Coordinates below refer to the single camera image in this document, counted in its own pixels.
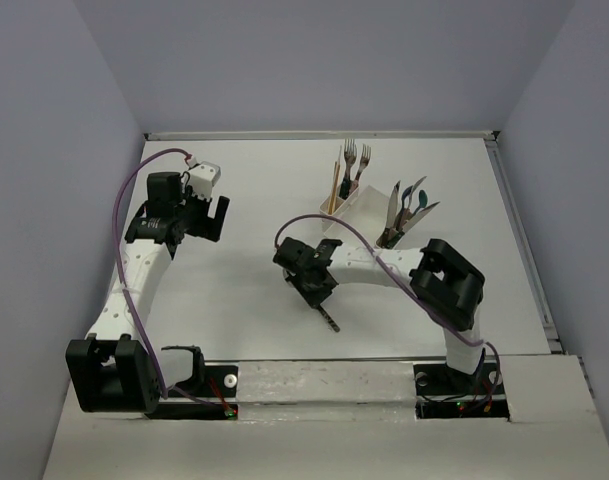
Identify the teal-handled fork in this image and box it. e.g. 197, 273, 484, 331
350, 144, 371, 193

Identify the pink-handled fork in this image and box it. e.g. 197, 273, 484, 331
343, 138, 357, 183

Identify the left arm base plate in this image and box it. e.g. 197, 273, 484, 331
144, 363, 239, 421

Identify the black-handled spoon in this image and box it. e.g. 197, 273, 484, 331
283, 270, 341, 333

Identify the teal plastic spoon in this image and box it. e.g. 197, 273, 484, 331
407, 189, 428, 222
400, 186, 413, 217

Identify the pink-handled knife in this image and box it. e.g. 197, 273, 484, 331
381, 181, 401, 247

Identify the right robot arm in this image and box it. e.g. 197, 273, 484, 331
273, 237, 485, 392

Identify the orange chopstick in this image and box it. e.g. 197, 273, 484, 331
327, 159, 341, 215
327, 163, 340, 215

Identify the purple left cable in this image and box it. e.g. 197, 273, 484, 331
112, 147, 235, 416

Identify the black-handled fork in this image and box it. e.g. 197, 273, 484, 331
339, 179, 351, 200

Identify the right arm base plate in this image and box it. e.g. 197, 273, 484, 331
413, 362, 510, 420

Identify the teal-handled knife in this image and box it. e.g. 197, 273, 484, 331
386, 202, 440, 249

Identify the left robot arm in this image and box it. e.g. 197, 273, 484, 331
65, 163, 229, 413

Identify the white utensil caddy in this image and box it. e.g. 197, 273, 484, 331
317, 180, 400, 251

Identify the black-handled knife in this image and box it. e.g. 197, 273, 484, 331
388, 200, 406, 247

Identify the white chopstick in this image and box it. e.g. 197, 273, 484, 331
327, 147, 343, 215

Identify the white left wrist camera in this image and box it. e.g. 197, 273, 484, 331
188, 162, 221, 201

